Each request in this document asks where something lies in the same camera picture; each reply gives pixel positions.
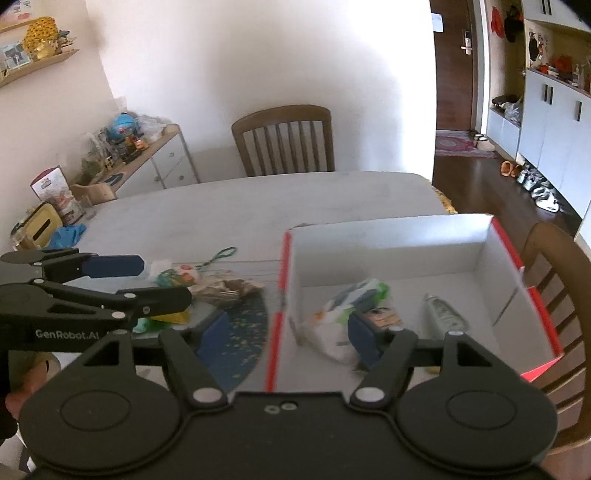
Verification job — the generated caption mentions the snack bag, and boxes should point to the snack bag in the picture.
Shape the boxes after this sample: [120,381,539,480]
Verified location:
[30,166,86,227]

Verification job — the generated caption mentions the pale green correction tape dispenser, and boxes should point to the pale green correction tape dispenser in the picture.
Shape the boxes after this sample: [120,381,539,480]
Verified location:
[424,293,469,332]

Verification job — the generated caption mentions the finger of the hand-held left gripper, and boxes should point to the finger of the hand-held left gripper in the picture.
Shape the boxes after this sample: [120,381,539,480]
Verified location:
[30,277,192,320]
[0,249,145,284]

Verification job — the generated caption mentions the yellow ornament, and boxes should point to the yellow ornament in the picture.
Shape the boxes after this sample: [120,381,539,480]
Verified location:
[22,17,61,58]

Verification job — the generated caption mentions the yellow tissue box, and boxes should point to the yellow tissue box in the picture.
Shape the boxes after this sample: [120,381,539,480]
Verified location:
[23,203,64,245]

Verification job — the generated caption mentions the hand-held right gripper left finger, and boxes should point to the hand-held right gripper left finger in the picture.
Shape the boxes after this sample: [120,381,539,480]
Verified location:
[69,310,232,409]

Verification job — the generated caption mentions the glass vase with plant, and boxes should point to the glass vase with plant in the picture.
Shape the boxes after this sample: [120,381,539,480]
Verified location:
[82,133,109,183]

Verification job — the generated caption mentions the person's left hand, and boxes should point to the person's left hand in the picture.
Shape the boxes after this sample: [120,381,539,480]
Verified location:
[6,353,59,417]

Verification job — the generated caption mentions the glass jar with dark liquid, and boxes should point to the glass jar with dark liquid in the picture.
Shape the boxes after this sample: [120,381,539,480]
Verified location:
[10,224,44,252]

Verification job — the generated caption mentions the pink patterned rug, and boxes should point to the pink patterned rug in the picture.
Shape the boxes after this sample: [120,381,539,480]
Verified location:
[436,130,499,158]

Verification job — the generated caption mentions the white wooden sideboard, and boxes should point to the white wooden sideboard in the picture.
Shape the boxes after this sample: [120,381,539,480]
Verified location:
[99,124,200,199]

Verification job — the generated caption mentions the white wall cupboard unit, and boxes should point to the white wall cupboard unit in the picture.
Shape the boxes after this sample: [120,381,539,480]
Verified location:
[480,0,591,241]

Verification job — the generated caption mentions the clear plastic bag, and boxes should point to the clear plastic bag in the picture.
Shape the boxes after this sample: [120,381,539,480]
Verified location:
[136,114,166,141]

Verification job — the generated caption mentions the silver foil snack packet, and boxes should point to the silver foil snack packet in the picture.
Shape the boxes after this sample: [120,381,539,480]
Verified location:
[189,269,265,308]

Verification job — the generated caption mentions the dark wooden door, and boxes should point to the dark wooden door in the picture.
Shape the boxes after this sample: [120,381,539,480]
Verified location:
[429,0,483,132]

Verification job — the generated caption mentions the yellow patterned cushion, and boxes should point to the yellow patterned cushion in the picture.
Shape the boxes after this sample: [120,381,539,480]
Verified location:
[431,187,458,214]

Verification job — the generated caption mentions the row of shoes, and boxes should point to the row of shoes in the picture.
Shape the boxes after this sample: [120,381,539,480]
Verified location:
[517,168,565,213]

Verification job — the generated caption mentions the wooden wall shelf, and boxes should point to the wooden wall shelf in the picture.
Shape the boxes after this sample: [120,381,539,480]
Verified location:
[0,48,80,88]

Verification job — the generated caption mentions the photo frame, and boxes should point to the photo frame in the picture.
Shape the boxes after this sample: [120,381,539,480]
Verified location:
[0,41,32,70]

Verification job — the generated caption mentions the blue round cartoon toy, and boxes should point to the blue round cartoon toy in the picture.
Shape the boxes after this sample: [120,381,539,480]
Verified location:
[107,113,137,141]

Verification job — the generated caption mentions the wooden slat-back chair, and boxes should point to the wooden slat-back chair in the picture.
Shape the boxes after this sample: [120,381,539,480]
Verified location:
[522,222,591,455]
[231,105,335,177]

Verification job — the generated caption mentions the small yellow box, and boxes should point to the small yellow box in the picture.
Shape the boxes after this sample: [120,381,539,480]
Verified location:
[133,310,191,334]

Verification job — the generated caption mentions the white plastic bag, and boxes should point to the white plastic bag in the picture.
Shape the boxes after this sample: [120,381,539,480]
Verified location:
[300,278,402,367]

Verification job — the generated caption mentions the black and white hanging ornament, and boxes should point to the black and white hanging ornament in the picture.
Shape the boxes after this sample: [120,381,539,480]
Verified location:
[526,31,549,63]

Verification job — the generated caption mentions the green plush pouch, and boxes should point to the green plush pouch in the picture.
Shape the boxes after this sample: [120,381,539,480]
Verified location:
[156,247,237,289]

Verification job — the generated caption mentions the small wooden rack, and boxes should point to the small wooden rack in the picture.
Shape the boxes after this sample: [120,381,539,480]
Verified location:
[70,181,117,204]

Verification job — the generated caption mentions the small bag of white granules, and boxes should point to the small bag of white granules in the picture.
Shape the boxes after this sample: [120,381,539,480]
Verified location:
[141,259,174,281]

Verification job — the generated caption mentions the bags in cupboard niche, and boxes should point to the bags in cupboard niche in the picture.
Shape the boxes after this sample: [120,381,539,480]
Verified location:
[490,95,523,125]

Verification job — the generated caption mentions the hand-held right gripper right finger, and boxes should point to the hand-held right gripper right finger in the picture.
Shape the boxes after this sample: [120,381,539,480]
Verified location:
[348,309,509,409]

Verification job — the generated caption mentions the red cardboard box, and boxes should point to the red cardboard box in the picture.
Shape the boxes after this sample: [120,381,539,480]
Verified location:
[265,213,566,393]

